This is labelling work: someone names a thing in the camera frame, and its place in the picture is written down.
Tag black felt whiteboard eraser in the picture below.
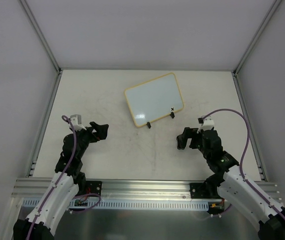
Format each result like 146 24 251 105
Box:
177 139 187 150

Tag yellow framed small whiteboard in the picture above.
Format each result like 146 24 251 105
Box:
124 72 185 128

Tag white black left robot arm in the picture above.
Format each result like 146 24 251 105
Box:
13 116 109 240

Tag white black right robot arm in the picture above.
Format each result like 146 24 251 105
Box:
176 127 285 240

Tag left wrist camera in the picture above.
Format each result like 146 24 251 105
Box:
69 114 86 132

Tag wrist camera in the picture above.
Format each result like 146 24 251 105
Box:
69 114 86 132
197 115 215 133

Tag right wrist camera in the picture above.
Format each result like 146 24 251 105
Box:
197 115 215 133

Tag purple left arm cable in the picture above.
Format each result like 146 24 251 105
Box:
27 114 102 240

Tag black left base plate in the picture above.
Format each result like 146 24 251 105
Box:
84 180 103 195

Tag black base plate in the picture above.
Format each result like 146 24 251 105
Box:
189 182 221 199
84 180 103 195

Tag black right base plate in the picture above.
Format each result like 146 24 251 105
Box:
189 182 221 199

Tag aluminium mounting rail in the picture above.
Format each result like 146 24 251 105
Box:
11 176 282 201

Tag white slotted cable duct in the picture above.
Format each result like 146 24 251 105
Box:
22 199 210 211

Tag left aluminium frame post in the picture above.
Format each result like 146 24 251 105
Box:
18 0 61 74

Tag aluminium frame post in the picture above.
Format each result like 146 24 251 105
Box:
233 0 283 75
18 0 61 74

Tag right aluminium frame post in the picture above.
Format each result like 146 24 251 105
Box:
233 0 283 75

